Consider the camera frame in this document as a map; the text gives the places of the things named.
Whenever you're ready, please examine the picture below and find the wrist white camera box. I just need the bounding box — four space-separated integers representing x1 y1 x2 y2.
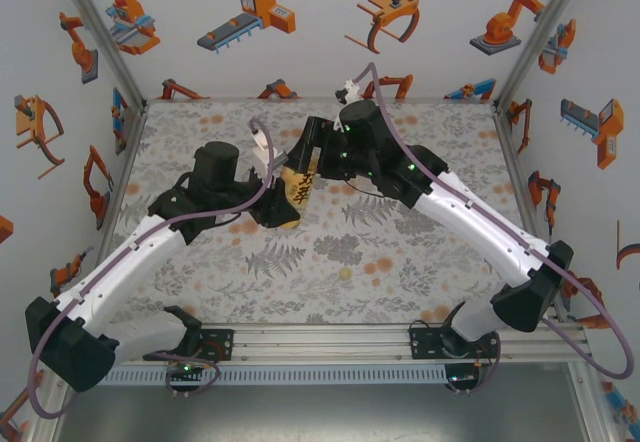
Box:
251 130 275 174
333 77 364 104

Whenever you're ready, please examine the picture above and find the aluminium frame post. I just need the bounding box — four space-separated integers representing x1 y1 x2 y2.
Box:
49 0 150 109
492 0 596 111

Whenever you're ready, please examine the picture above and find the aluminium table edge rail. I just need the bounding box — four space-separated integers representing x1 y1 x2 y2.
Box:
94 101 150 263
492 104 571 323

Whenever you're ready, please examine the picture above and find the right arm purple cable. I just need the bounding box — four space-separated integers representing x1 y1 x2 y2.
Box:
357 61 630 397

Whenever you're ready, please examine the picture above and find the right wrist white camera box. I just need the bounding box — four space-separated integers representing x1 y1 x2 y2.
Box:
333 77 364 104

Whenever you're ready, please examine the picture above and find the grey metal panel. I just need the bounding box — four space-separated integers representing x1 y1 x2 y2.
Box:
54 384 591 442

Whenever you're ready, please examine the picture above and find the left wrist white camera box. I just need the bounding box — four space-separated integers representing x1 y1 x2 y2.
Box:
251 130 275 174

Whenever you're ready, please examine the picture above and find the wide aluminium base rail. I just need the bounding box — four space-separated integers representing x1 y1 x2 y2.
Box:
47 322 594 366

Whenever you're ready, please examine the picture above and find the floral patterned table cover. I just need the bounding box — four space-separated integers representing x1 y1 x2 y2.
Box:
97 99 556 326

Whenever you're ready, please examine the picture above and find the perforated grey cable tray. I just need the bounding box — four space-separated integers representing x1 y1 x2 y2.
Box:
67 365 447 386

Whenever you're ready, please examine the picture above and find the yellow drink bottle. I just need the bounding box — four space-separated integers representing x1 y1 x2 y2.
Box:
277 144 322 232

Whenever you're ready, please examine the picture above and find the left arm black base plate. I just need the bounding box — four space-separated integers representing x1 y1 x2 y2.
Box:
143 328 236 362

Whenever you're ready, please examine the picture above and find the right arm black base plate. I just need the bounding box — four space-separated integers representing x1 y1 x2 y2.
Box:
408 319 502 361

